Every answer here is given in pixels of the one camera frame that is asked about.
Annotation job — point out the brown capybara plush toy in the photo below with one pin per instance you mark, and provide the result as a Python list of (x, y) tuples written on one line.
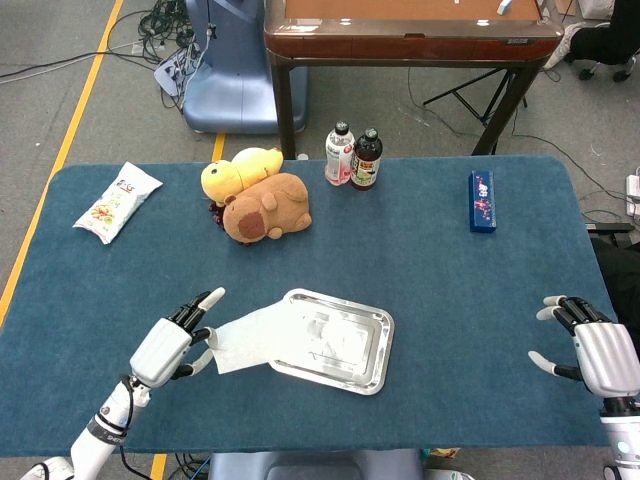
[(270, 205)]

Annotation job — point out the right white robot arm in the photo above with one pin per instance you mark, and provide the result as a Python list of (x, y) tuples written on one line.
[(622, 437)]

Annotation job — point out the single blue-white mahjong tile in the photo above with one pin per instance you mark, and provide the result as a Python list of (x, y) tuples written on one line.
[(504, 6)]

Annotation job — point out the white power strip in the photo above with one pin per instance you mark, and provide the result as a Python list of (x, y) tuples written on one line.
[(634, 195)]

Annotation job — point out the grey-blue robot torso base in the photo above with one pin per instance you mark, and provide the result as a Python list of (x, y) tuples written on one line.
[(315, 465)]

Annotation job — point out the dark tea bottle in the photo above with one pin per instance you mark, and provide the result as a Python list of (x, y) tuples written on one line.
[(366, 165)]

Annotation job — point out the white snack bag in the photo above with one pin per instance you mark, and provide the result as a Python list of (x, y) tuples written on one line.
[(117, 202)]

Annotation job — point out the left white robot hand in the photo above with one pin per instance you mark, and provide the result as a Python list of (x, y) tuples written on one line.
[(162, 350)]

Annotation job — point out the silver metal tray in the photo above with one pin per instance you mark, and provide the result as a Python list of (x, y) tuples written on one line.
[(345, 345)]

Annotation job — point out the seated person in black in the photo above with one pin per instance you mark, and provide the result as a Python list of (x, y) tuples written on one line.
[(605, 45)]

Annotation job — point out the brown mahjong table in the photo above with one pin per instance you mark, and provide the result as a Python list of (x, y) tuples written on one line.
[(410, 42)]

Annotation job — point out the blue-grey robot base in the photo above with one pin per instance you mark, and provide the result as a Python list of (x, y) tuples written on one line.
[(235, 85)]

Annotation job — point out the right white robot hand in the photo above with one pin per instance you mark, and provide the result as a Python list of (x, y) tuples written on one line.
[(605, 352)]

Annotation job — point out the white paper towel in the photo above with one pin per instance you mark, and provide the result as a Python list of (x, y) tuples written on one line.
[(245, 340)]

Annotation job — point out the clear pink-label water bottle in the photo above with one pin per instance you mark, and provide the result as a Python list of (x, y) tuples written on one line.
[(337, 160)]

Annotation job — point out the dark purple grape bunch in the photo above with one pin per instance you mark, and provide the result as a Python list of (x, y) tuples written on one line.
[(216, 212)]

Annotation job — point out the black chair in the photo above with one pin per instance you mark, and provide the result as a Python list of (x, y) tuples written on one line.
[(622, 280)]

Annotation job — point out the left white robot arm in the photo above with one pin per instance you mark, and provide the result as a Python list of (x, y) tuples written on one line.
[(105, 435)]

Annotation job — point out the yellow duck plush toy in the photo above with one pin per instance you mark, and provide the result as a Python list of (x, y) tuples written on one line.
[(225, 177)]

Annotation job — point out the blue rectangular box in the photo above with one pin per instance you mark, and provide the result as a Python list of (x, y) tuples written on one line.
[(483, 202)]

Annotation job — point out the black tripod stand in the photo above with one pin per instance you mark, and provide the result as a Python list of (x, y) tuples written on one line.
[(475, 97)]

